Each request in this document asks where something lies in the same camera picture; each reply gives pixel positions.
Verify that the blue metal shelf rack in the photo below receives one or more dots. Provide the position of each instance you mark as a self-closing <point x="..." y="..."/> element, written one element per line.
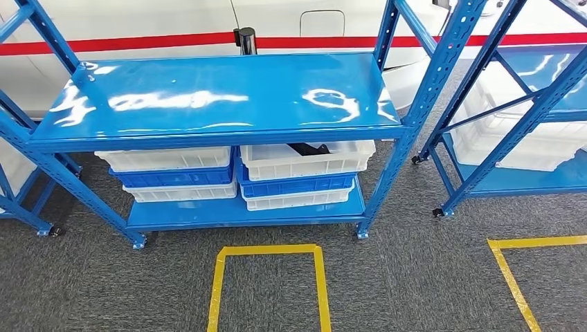
<point x="206" y="73"/>
<point x="518" y="133"/>
<point x="18" y="211"/>

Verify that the white car red stripe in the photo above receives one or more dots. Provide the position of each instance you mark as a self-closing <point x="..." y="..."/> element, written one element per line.
<point x="137" y="18"/>

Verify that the stacked white plastic crates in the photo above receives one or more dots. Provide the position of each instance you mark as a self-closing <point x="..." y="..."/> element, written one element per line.
<point x="481" y="137"/>

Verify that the black plastic part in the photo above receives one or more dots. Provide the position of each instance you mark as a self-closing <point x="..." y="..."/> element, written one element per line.
<point x="307" y="149"/>

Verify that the yellow floor tape square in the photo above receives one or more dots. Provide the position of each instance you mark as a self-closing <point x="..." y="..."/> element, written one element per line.
<point x="270" y="249"/>

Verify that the shiny black cylinder post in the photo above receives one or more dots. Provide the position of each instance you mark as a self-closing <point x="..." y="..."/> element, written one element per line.
<point x="246" y="40"/>

